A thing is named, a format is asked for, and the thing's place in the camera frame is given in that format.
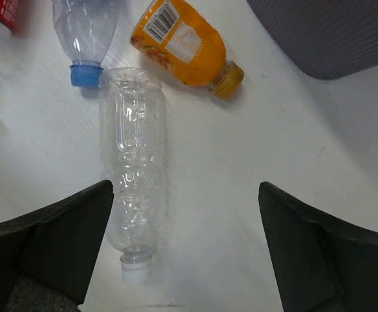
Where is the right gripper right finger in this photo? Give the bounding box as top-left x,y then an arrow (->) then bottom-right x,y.
258,182 -> 378,311

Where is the grey mesh waste bin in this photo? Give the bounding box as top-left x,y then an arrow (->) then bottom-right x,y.
248,1 -> 378,81

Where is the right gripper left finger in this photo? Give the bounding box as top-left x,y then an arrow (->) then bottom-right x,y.
0,180 -> 114,311

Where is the orange juice bottle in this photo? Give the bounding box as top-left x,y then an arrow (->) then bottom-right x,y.
130,0 -> 244,99

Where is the red label water bottle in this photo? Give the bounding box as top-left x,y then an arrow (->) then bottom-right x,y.
0,1 -> 30,62

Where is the crushed blue cap bottle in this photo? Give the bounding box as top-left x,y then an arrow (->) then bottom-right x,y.
52,1 -> 120,88

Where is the clear unlabelled plastic bottle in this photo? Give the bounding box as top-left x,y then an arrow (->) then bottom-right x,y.
99,68 -> 167,284

